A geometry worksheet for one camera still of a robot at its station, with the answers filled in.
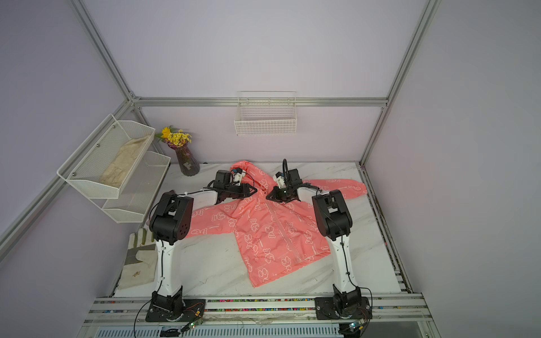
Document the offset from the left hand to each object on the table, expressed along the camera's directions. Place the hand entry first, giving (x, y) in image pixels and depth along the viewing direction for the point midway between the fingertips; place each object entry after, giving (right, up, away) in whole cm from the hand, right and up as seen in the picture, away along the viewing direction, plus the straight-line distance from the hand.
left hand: (253, 191), depth 103 cm
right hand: (+8, -4, +1) cm, 9 cm away
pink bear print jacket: (+10, -19, -12) cm, 25 cm away
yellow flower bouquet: (-37, +26, -5) cm, 45 cm away
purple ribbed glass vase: (-36, +15, +7) cm, 40 cm away
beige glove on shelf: (-47, +9, -26) cm, 55 cm away
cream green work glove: (-44, -29, -19) cm, 56 cm away
